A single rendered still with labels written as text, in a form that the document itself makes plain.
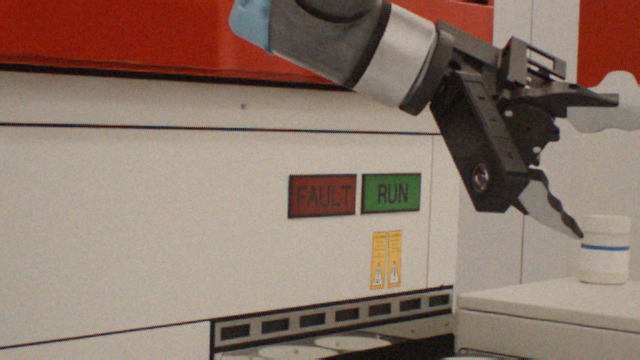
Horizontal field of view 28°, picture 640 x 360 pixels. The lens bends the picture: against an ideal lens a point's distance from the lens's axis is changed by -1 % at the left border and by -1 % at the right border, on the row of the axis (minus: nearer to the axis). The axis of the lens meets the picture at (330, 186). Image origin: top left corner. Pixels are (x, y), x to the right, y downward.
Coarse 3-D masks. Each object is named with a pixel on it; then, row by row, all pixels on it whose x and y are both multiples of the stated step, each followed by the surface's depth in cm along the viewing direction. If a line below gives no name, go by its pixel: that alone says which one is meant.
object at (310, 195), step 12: (300, 180) 141; (312, 180) 142; (324, 180) 144; (336, 180) 145; (348, 180) 147; (300, 192) 141; (312, 192) 142; (324, 192) 144; (336, 192) 146; (348, 192) 147; (300, 204) 141; (312, 204) 142; (324, 204) 144; (336, 204) 146; (348, 204) 147
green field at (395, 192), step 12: (372, 180) 151; (384, 180) 153; (396, 180) 154; (408, 180) 156; (372, 192) 151; (384, 192) 153; (396, 192) 155; (408, 192) 157; (372, 204) 151; (384, 204) 153; (396, 204) 155; (408, 204) 157
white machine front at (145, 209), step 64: (0, 128) 110; (64, 128) 115; (128, 128) 122; (192, 128) 128; (256, 128) 136; (320, 128) 143; (384, 128) 153; (0, 192) 110; (64, 192) 116; (128, 192) 122; (192, 192) 128; (256, 192) 136; (448, 192) 164; (0, 256) 111; (64, 256) 116; (128, 256) 122; (192, 256) 129; (256, 256) 136; (320, 256) 145; (448, 256) 165; (0, 320) 111; (64, 320) 116; (128, 320) 123; (192, 320) 129; (384, 320) 155
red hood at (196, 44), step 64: (0, 0) 103; (64, 0) 108; (128, 0) 114; (192, 0) 120; (448, 0) 153; (0, 64) 112; (64, 64) 109; (128, 64) 115; (192, 64) 120; (256, 64) 127
